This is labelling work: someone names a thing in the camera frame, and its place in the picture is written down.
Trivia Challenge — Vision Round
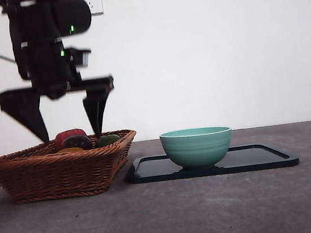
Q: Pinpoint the red apple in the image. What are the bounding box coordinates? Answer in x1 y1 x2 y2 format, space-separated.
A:
54 127 89 151

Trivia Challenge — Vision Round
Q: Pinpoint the white wall socket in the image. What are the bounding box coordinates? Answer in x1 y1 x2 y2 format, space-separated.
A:
78 0 105 17

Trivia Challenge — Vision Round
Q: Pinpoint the dark green rectangular tray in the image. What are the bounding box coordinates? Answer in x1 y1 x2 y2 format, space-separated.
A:
123 138 300 187

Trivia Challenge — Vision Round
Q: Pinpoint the brown kiwi fruit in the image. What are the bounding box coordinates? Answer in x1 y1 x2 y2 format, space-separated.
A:
56 146 86 156

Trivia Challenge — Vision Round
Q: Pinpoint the dark purple plum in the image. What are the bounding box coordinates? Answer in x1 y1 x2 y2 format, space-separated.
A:
60 134 94 153

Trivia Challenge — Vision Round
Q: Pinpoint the brown wicker basket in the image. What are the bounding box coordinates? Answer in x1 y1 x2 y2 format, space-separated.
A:
0 128 144 207

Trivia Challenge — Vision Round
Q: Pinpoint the green lime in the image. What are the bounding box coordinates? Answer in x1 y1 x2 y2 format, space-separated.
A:
94 133 122 149

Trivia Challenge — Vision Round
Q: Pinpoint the teal ribbed bowl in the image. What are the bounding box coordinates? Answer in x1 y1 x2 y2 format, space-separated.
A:
159 123 236 174

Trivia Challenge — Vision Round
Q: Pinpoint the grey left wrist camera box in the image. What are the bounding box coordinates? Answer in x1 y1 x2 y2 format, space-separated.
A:
74 46 94 69

